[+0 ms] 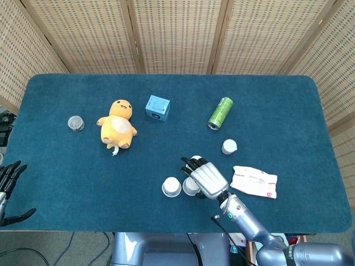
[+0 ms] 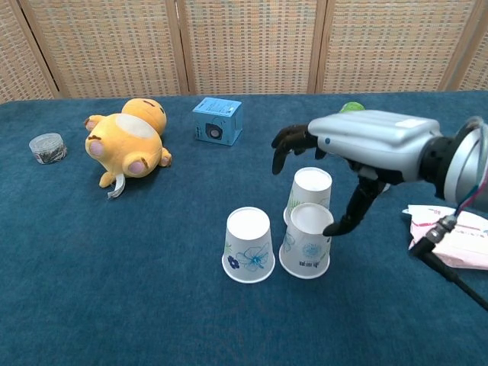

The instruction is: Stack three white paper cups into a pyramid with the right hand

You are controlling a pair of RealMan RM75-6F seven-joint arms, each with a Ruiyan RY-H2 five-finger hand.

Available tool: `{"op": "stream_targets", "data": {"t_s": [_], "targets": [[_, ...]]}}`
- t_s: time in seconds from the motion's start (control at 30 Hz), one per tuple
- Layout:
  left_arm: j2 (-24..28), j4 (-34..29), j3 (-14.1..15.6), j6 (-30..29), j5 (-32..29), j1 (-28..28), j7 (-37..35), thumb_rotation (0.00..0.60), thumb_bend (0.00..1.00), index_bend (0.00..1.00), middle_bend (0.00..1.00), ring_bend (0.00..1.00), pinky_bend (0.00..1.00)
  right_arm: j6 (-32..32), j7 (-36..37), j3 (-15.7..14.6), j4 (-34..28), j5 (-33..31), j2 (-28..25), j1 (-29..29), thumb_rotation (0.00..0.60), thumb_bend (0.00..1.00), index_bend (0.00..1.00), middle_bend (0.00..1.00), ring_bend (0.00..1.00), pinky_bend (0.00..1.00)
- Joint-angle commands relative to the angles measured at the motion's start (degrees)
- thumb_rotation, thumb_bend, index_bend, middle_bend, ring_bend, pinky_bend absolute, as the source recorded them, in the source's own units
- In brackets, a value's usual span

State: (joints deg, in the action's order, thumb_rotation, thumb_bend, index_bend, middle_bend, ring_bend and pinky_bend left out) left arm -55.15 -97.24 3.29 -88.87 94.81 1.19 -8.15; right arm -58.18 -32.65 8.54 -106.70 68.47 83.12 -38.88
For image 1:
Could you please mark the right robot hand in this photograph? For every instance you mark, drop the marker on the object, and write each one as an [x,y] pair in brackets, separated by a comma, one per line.
[209,180]

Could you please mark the light blue cardboard box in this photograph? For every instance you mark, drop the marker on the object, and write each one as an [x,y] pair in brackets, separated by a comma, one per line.
[157,108]

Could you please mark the black electronic equipment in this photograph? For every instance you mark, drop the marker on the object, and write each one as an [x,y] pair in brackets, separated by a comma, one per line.
[5,130]

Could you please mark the grey blue robot torso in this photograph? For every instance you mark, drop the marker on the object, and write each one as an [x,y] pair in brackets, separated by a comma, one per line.
[138,249]

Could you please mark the small white lidded jar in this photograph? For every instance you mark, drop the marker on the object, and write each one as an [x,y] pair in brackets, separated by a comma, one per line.
[229,147]

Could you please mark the woven rattan screen panel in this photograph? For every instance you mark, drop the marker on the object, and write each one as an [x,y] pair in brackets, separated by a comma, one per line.
[335,69]
[271,36]
[83,36]
[177,36]
[16,55]

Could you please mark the green drink can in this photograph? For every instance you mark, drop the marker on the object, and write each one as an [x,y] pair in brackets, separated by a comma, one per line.
[221,113]

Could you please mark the yellow plush toy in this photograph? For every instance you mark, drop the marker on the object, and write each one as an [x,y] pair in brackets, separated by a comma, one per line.
[117,127]

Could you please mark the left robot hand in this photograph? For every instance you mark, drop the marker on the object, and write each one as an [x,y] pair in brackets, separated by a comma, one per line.
[9,177]

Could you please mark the dark blue table mat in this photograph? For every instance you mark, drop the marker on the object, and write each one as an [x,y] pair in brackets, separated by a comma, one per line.
[83,180]

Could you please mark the white pink wipes pack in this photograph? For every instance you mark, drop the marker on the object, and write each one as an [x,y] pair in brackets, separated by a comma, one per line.
[253,183]

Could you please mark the white orange printed packet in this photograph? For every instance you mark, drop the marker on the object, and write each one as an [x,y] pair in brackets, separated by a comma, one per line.
[238,239]

